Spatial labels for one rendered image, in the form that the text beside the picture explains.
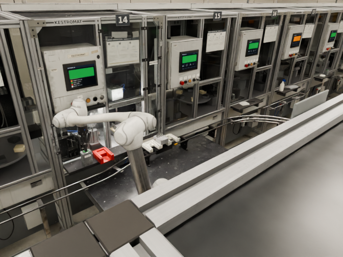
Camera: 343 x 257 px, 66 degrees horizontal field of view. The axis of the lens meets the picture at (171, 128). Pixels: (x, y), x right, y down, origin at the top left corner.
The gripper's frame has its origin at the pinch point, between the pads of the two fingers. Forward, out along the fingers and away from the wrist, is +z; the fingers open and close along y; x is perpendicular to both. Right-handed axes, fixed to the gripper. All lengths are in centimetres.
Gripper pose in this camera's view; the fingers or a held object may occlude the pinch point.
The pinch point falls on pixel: (85, 147)
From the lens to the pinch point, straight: 227.3
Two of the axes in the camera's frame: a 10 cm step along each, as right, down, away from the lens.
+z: -0.3, 8.9, 4.6
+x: 6.4, 3.7, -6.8
